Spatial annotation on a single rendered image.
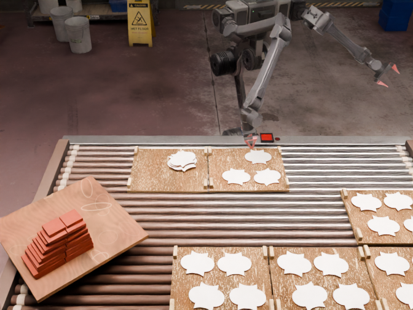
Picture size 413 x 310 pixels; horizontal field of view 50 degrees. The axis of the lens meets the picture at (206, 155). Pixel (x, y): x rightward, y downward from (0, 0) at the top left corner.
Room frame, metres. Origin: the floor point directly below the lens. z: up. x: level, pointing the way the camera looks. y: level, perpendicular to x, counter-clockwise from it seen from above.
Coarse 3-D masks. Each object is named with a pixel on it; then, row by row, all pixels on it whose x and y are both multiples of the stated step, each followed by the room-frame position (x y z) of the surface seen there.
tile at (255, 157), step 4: (252, 152) 1.97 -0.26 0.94; (256, 152) 1.97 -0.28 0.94; (260, 152) 1.97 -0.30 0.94; (248, 156) 1.93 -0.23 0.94; (252, 156) 1.93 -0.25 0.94; (256, 156) 1.93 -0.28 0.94; (260, 156) 1.93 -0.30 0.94; (264, 156) 1.93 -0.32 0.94; (268, 156) 1.93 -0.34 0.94; (248, 160) 1.90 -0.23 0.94; (252, 160) 1.90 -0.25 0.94; (256, 160) 1.90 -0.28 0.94; (260, 160) 1.90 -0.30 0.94; (264, 160) 1.90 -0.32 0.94; (268, 160) 1.90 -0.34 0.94; (264, 164) 1.87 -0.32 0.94
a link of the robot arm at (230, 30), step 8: (280, 16) 2.21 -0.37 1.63; (248, 24) 2.37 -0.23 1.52; (256, 24) 2.32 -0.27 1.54; (264, 24) 2.28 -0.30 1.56; (272, 24) 2.23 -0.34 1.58; (280, 24) 2.17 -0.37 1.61; (288, 24) 2.21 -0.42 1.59; (224, 32) 2.44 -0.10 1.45; (232, 32) 2.39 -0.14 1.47; (240, 32) 2.37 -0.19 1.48; (248, 32) 2.34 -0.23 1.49; (256, 32) 2.31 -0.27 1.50; (280, 32) 2.13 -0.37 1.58; (288, 32) 2.16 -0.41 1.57; (240, 40) 2.42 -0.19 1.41
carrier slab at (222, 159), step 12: (216, 156) 1.94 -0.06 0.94; (228, 156) 1.94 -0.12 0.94; (240, 156) 1.94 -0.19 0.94; (276, 156) 1.94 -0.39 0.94; (216, 168) 1.84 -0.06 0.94; (228, 168) 1.84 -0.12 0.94; (240, 168) 1.84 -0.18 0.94; (252, 168) 1.84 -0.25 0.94; (264, 168) 1.84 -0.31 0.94; (276, 168) 1.84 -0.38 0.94; (216, 180) 1.74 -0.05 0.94; (252, 180) 1.74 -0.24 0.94; (216, 192) 1.66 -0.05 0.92; (228, 192) 1.66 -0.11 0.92; (240, 192) 1.67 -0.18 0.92; (252, 192) 1.67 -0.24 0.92; (264, 192) 1.67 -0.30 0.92
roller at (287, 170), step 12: (72, 168) 1.85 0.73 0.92; (84, 168) 1.85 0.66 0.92; (96, 168) 1.85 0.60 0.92; (108, 168) 1.85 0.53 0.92; (120, 168) 1.85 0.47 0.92; (288, 168) 1.86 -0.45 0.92; (300, 168) 1.86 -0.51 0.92; (312, 168) 1.86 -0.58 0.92; (324, 168) 1.86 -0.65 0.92; (336, 168) 1.87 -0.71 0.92; (348, 168) 1.87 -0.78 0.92; (360, 168) 1.87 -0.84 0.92; (372, 168) 1.87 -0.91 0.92; (384, 168) 1.87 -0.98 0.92; (408, 168) 1.87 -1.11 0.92
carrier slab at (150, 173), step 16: (144, 160) 1.90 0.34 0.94; (160, 160) 1.90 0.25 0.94; (144, 176) 1.77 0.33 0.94; (160, 176) 1.77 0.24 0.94; (176, 176) 1.77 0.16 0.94; (192, 176) 1.77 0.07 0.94; (128, 192) 1.66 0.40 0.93; (144, 192) 1.66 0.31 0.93; (160, 192) 1.66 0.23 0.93; (176, 192) 1.66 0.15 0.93; (192, 192) 1.66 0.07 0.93
